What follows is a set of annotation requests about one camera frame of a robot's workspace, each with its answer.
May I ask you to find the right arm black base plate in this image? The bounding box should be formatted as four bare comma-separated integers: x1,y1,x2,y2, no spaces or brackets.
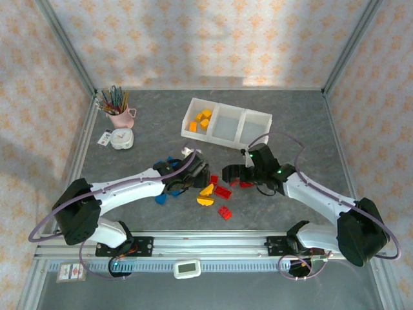
266,235,326,258

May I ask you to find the aluminium table edge rail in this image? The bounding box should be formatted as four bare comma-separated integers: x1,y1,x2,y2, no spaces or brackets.
322,92,370,233
51,93,101,235

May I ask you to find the aluminium upright frame post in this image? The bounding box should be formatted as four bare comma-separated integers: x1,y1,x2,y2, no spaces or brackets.
321,0,385,96
34,0,97,96

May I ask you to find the white printed paper tag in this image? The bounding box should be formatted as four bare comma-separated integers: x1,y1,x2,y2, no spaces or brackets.
97,129,114,147

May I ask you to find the pink mug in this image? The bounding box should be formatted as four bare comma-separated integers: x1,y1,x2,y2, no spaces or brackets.
106,105,138,129

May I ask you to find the aluminium mounting rail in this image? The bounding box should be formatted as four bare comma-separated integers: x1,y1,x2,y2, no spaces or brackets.
34,229,387,260

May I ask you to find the white digital timer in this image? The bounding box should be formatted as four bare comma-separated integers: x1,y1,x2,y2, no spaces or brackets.
173,259,202,280

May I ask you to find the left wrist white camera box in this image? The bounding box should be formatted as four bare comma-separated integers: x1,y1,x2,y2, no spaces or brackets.
181,144,203,156

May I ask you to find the white alarm clock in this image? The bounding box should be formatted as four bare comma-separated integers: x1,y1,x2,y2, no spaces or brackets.
110,128,135,151

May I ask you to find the grey slotted cable duct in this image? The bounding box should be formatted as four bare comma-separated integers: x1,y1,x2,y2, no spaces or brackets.
47,260,377,274

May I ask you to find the aluminium frame member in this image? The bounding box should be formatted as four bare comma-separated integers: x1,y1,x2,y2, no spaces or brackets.
369,258,399,310
15,258,49,310

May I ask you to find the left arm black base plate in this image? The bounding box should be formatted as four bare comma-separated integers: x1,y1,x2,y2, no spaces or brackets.
95,236,155,258

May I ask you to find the playing card box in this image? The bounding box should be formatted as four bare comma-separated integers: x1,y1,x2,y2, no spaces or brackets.
55,261,88,284

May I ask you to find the red pencil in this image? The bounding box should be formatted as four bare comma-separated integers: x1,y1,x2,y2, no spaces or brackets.
96,98,116,114

